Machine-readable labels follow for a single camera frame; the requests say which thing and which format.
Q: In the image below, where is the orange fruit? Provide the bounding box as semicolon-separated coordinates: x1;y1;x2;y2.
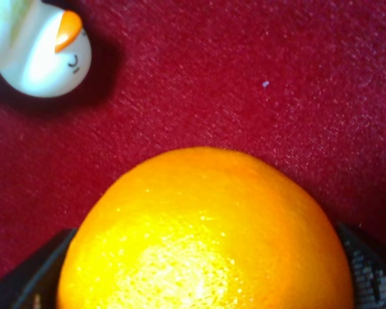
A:
56;147;354;308

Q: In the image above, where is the white toy duck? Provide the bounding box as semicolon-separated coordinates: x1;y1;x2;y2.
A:
0;1;92;98

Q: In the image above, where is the red table cloth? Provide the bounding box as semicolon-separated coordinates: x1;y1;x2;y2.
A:
0;1;386;278

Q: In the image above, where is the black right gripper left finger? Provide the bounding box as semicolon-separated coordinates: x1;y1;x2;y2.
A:
0;229;77;308

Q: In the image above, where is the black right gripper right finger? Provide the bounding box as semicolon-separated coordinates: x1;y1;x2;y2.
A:
336;223;386;308

